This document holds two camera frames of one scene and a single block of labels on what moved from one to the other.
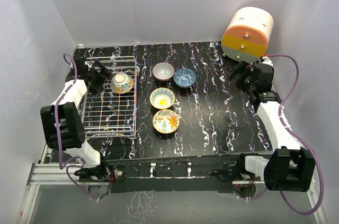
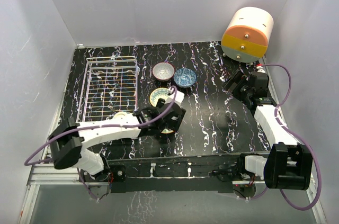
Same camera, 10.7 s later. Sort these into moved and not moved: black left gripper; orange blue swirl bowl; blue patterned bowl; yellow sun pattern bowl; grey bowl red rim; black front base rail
Moved: orange blue swirl bowl; black left gripper
Not moved: black front base rail; grey bowl red rim; blue patterned bowl; yellow sun pattern bowl
